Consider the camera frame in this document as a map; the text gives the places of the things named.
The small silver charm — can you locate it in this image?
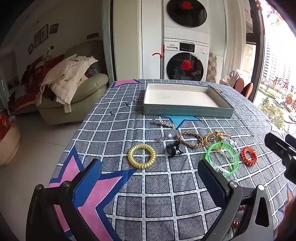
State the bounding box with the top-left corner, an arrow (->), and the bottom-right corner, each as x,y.
157,132 -> 173,141

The brown braided rope bracelet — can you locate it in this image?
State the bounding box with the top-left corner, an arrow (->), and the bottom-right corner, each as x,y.
175,131 -> 204,148

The clear bead keychain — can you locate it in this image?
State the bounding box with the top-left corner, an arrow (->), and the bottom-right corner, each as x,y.
214,138 -> 239,174

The pale green sofa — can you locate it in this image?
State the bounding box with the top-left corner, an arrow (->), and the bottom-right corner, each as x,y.
37,40 -> 109,126

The white curtain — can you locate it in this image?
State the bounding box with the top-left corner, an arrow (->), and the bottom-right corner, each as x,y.
225,0 -> 250,77

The person's right forearm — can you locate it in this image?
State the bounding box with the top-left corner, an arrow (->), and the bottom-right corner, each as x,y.
277,197 -> 296,241

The yellow spiral hair tie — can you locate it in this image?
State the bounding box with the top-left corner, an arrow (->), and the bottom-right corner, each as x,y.
128,144 -> 156,169

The white tumble dryer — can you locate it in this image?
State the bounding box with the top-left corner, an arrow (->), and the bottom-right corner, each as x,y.
163,0 -> 210,39

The white tall cabinet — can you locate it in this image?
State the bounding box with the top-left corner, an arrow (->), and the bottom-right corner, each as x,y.
141,0 -> 165,80

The red hook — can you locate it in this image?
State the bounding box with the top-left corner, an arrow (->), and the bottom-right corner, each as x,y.
152,45 -> 165,61

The black hair claw clip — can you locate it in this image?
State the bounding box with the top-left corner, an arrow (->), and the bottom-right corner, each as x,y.
166,140 -> 184,157

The brown wooden chair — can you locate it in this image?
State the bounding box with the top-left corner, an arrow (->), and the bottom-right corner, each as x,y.
243,82 -> 254,99
233,78 -> 245,91

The beige jacket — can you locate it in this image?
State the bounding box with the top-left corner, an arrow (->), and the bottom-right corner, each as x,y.
36,54 -> 99,113

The grey checked star tablecloth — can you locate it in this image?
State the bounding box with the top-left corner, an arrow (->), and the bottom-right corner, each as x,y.
47,79 -> 290,241

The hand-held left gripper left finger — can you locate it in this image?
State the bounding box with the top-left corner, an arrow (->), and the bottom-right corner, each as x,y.
26,159 -> 103,241

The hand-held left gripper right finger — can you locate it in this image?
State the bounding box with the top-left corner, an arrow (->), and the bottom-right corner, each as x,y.
198,159 -> 274,241

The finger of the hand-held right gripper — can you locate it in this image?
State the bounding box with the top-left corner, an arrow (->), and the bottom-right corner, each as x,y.
285,134 -> 296,151
265,133 -> 291,163

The white round basket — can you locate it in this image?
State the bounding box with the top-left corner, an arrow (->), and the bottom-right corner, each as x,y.
0,111 -> 21,166

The checked hanging cloth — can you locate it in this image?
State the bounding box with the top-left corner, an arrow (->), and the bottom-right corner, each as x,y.
207,52 -> 218,82

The silver rhinestone hair clip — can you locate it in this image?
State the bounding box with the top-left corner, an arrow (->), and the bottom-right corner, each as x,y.
152,119 -> 177,129

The beige cloth on chair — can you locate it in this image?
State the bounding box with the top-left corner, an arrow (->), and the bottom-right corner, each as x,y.
219,69 -> 242,86

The large framed picture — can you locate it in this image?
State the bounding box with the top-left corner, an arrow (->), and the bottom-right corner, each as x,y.
34,24 -> 49,48

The colourful window sticker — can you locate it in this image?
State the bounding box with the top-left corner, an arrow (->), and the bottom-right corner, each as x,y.
264,8 -> 290,26

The red blanket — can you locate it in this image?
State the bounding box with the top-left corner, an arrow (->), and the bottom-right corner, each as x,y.
6,54 -> 65,114

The green translucent bangle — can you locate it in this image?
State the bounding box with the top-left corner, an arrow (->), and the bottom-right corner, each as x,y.
205,142 -> 240,178

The white washing machine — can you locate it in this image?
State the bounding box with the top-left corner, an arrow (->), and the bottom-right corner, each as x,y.
163,37 -> 210,82

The teal rectangular tray box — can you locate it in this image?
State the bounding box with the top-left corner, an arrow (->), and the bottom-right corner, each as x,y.
143,82 -> 235,119

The red window lettering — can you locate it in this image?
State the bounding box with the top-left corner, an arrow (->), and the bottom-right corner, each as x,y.
272,77 -> 296,110

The orange spiral hair tie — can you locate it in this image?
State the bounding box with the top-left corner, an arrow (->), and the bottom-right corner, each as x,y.
240,146 -> 258,166

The gold wire bangle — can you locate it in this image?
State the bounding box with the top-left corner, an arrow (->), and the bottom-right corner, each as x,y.
203,130 -> 232,146

